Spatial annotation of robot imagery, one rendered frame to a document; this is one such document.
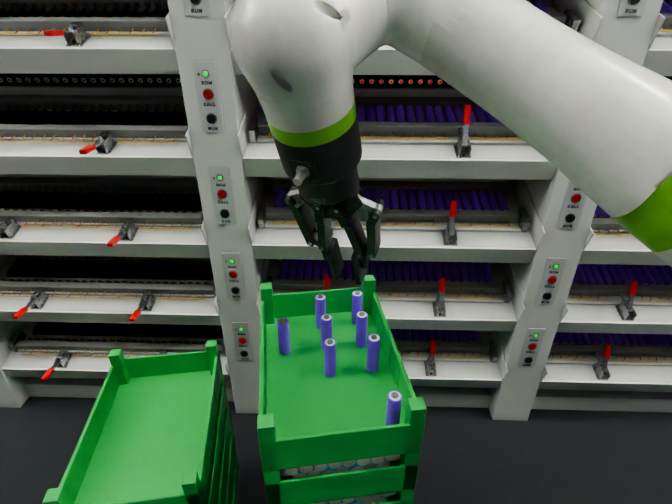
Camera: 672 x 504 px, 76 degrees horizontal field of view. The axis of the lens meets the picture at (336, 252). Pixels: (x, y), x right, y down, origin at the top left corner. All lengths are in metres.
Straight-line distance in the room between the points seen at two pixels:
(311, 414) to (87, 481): 0.39
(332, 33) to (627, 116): 0.24
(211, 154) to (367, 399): 0.53
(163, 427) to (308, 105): 0.65
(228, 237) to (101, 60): 0.39
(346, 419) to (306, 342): 0.17
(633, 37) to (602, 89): 0.52
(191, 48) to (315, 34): 0.50
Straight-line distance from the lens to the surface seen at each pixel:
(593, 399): 1.43
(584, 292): 1.20
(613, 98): 0.41
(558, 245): 1.02
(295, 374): 0.69
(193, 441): 0.85
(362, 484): 0.65
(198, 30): 0.85
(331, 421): 0.63
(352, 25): 0.40
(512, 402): 1.29
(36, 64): 0.99
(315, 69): 0.39
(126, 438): 0.89
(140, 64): 0.90
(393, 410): 0.59
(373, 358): 0.67
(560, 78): 0.41
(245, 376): 1.19
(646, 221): 0.43
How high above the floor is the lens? 0.98
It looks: 30 degrees down
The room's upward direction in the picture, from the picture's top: straight up
